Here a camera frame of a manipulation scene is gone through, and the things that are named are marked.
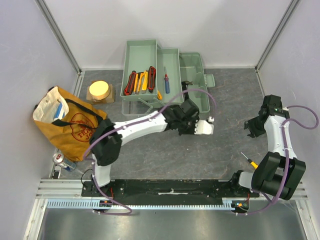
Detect orange handled screwdriver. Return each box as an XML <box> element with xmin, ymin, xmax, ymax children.
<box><xmin>157</xmin><ymin>90</ymin><xmax>163</xmax><ymax>100</ymax></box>

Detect red bull can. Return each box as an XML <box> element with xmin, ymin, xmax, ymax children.
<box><xmin>52</xmin><ymin>152</ymin><xmax>76</xmax><ymax>172</ymax></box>

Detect yellow canvas tote bag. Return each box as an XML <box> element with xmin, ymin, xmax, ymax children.
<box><xmin>32</xmin><ymin>86</ymin><xmax>107</xmax><ymax>162</ymax></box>

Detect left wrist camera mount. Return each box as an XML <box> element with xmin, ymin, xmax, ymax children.
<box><xmin>194</xmin><ymin>116</ymin><xmax>215</xmax><ymax>135</ymax></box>

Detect red black utility knife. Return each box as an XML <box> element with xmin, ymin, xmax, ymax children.
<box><xmin>123</xmin><ymin>70</ymin><xmax>137</xmax><ymax>96</ymax></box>

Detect yellow black utility knife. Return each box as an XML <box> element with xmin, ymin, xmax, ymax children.
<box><xmin>133</xmin><ymin>72</ymin><xmax>140</xmax><ymax>94</ymax></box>

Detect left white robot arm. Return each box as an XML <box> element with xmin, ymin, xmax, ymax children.
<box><xmin>89</xmin><ymin>99</ymin><xmax>200</xmax><ymax>197</ymax></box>

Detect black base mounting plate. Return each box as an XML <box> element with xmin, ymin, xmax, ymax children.
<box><xmin>81</xmin><ymin>179</ymin><xmax>259</xmax><ymax>199</ymax></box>

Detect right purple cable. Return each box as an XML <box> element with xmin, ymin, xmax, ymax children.
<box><xmin>236</xmin><ymin>104</ymin><xmax>319</xmax><ymax>215</ymax></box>

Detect black handled tool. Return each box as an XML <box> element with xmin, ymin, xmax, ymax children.
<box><xmin>181</xmin><ymin>80</ymin><xmax>194</xmax><ymax>91</ymax></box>

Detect blue red screwdriver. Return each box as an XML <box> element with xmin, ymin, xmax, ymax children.
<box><xmin>164</xmin><ymin>67</ymin><xmax>170</xmax><ymax>94</ymax></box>

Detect green clear-lid toolbox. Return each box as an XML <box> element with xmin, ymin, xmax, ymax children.
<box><xmin>120</xmin><ymin>39</ymin><xmax>215</xmax><ymax>118</ymax></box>

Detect yellow handled pliers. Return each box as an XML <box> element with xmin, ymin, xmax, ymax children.
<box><xmin>241</xmin><ymin>152</ymin><xmax>259</xmax><ymax>170</ymax></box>

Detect yellow tape roll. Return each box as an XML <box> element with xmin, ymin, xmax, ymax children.
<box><xmin>89</xmin><ymin>80</ymin><xmax>110</xmax><ymax>101</ymax></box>

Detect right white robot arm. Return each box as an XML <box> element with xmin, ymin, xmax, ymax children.
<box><xmin>229</xmin><ymin>95</ymin><xmax>306</xmax><ymax>200</ymax></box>

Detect blue slotted cable duct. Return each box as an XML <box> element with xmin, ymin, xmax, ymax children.
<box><xmin>46</xmin><ymin>198</ymin><xmax>237</xmax><ymax>210</ymax></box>

